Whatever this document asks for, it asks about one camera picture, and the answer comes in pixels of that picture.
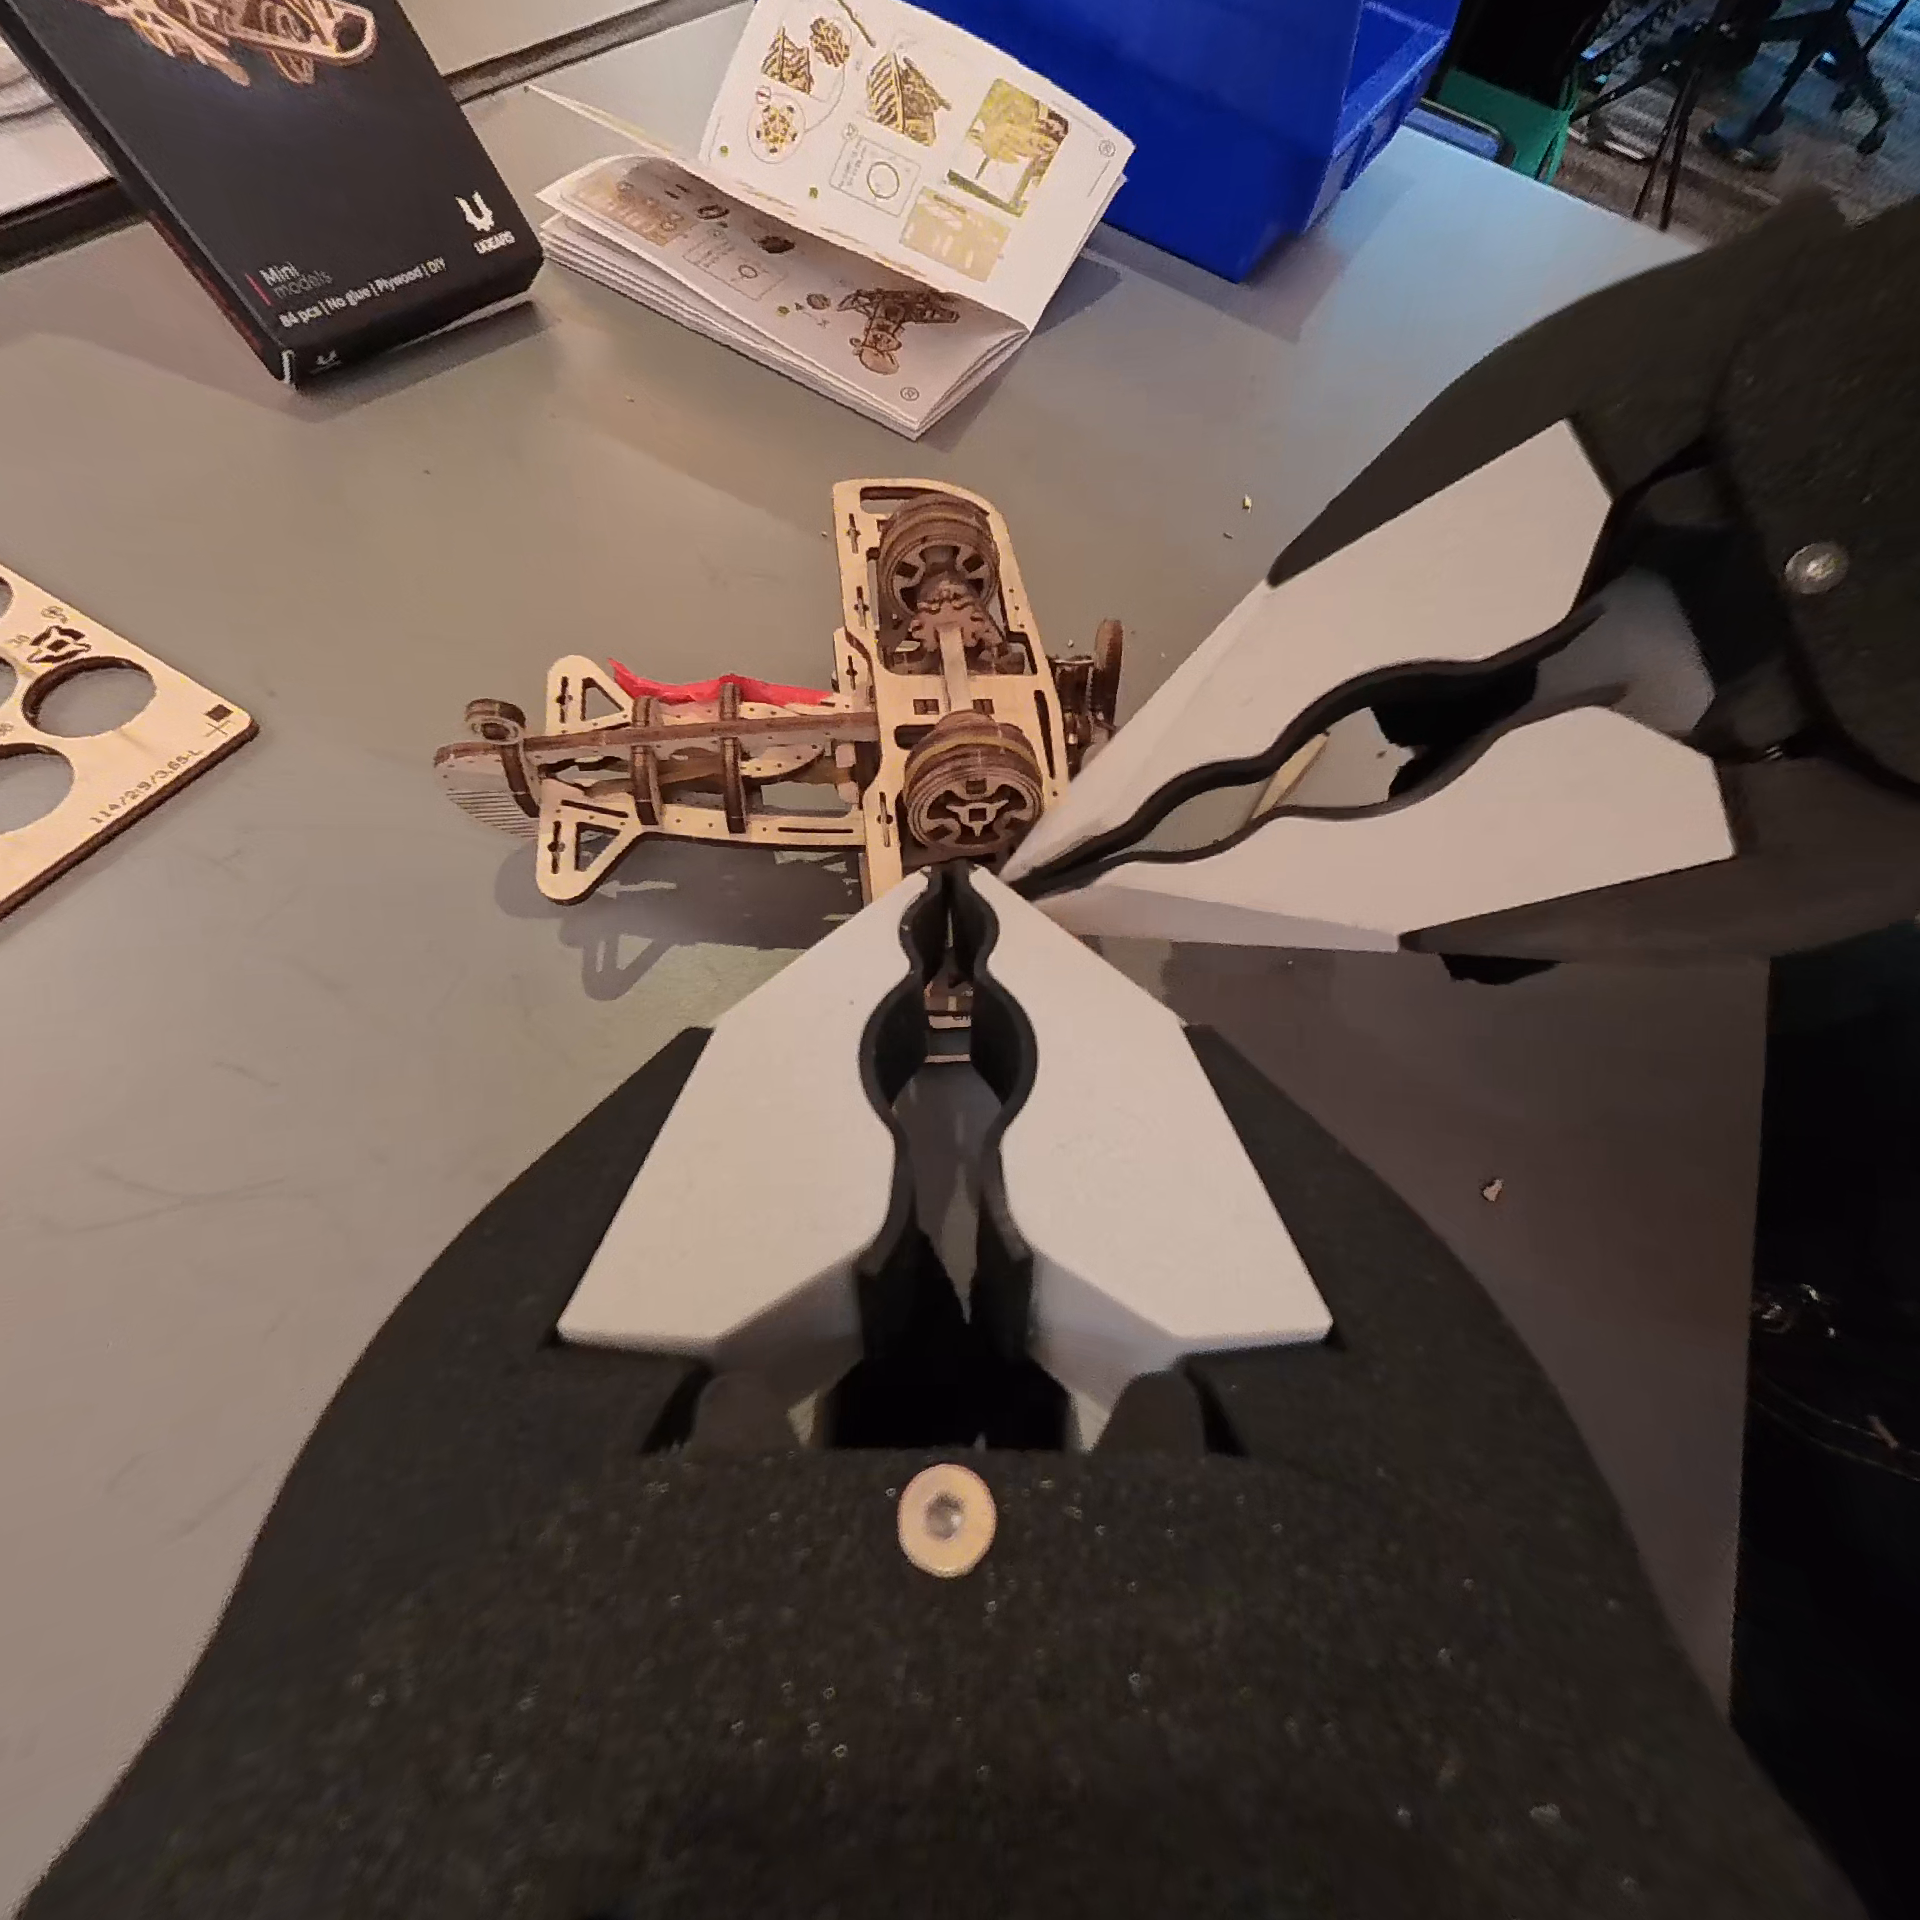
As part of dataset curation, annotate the black model kit box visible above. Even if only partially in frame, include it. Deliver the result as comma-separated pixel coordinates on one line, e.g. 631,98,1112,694
0,0,545,393

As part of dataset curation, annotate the black chair base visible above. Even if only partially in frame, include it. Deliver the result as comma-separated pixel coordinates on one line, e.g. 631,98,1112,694
1574,0,1895,227

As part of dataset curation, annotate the wooden model airplane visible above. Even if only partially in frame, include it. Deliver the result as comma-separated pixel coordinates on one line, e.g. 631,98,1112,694
430,478,1127,1064

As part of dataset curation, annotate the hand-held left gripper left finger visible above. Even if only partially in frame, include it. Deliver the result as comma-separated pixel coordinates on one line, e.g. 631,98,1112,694
554,867,974,1449

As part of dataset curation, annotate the white instruction booklet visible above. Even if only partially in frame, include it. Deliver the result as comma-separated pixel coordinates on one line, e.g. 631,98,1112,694
535,0,1135,442

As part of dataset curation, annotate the grey desk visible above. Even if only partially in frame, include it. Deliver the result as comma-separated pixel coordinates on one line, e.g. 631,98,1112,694
0,0,1779,1920

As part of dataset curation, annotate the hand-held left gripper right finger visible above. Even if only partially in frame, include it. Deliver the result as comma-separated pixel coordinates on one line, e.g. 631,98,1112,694
958,867,1338,1451

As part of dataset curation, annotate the red paper scrap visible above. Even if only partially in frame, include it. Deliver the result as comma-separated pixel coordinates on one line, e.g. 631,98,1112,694
608,655,834,713

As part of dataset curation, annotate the blue plastic bin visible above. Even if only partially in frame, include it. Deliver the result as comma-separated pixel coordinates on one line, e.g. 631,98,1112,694
916,0,1462,284

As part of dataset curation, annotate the plywood sheet with cutouts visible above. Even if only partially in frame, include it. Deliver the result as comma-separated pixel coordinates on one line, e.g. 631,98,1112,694
0,562,259,920

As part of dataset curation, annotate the green plastic bin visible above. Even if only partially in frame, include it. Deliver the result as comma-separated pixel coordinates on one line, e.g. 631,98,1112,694
1433,61,1578,187

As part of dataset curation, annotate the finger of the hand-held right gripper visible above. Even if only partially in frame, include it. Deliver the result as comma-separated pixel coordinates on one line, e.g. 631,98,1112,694
997,418,1712,891
1031,704,1742,958

